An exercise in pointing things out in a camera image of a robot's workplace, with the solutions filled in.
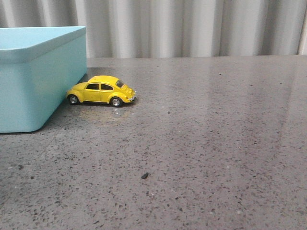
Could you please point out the small black debris piece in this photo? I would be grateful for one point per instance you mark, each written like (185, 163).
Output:
(144, 176)

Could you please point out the yellow toy beetle car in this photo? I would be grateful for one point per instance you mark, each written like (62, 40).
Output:
(101, 89)

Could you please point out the grey pleated curtain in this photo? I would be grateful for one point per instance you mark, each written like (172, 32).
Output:
(171, 28)

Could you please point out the light blue plastic box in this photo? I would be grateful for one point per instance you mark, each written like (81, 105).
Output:
(37, 66)

